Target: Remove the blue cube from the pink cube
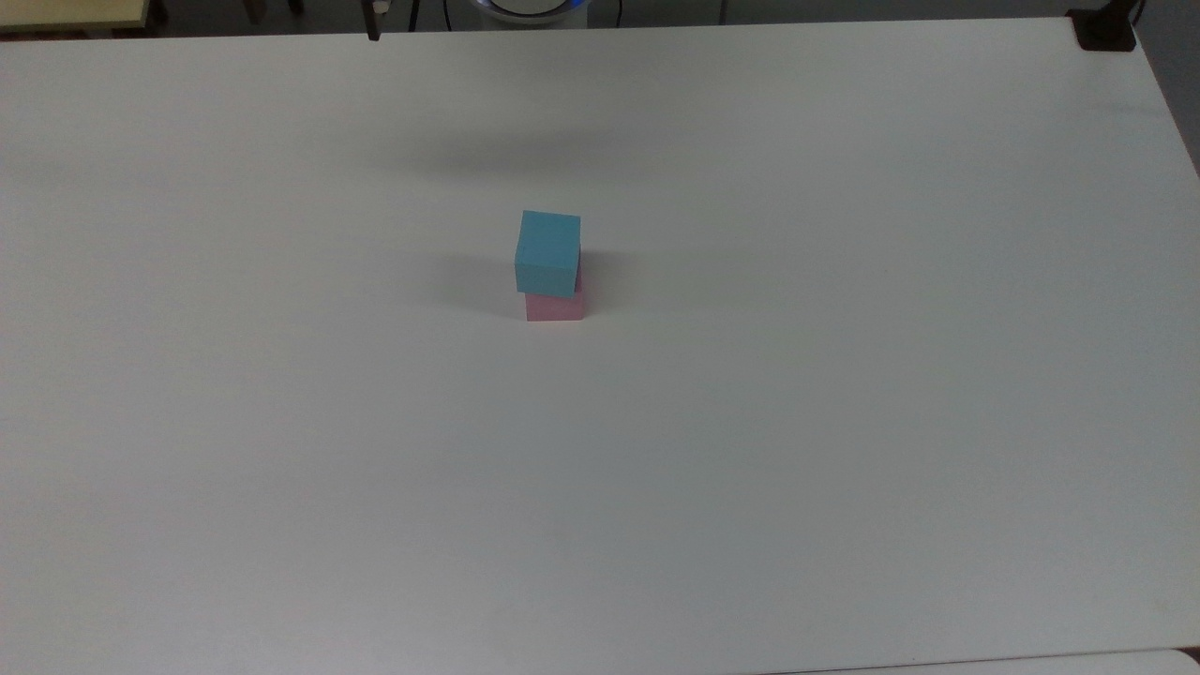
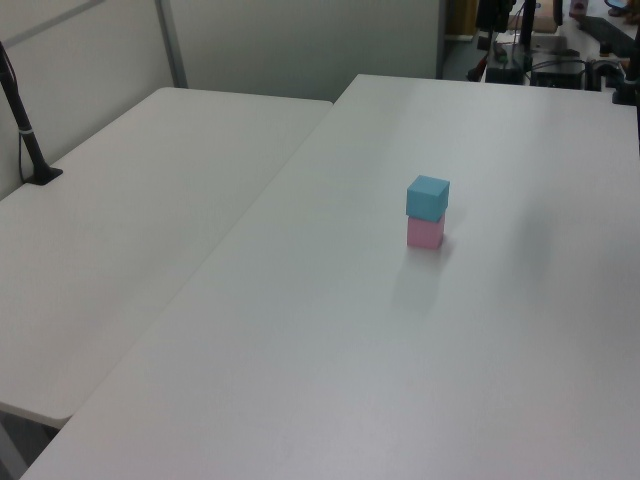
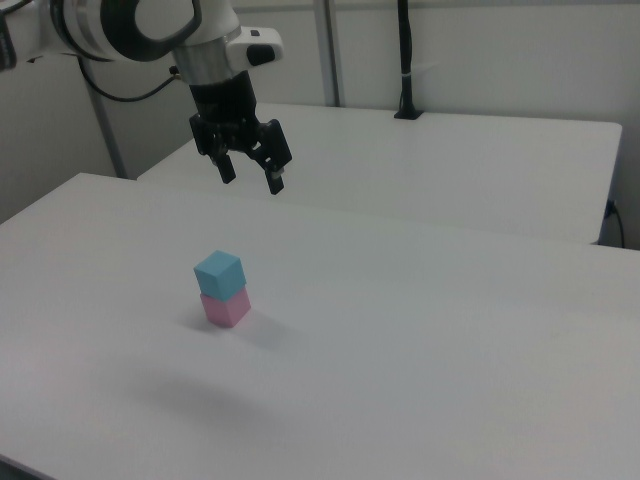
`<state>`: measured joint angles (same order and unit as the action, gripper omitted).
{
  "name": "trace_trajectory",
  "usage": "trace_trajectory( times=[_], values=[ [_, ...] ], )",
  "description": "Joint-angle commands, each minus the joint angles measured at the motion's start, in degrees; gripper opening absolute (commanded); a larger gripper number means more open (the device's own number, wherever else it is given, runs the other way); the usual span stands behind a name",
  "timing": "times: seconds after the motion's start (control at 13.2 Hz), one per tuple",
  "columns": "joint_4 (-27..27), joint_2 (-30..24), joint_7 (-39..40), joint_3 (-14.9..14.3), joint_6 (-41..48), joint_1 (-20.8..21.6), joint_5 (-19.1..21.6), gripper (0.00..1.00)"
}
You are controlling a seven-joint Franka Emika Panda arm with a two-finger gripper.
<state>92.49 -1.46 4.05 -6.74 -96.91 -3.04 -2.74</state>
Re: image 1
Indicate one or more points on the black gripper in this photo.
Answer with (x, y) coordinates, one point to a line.
(377, 5)

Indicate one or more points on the blue foam cube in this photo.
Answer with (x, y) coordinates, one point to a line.
(548, 248)

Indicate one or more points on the pink foam cube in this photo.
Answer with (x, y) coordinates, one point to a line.
(555, 308)

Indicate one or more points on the yellowish wooden table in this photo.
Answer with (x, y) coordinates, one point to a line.
(66, 11)

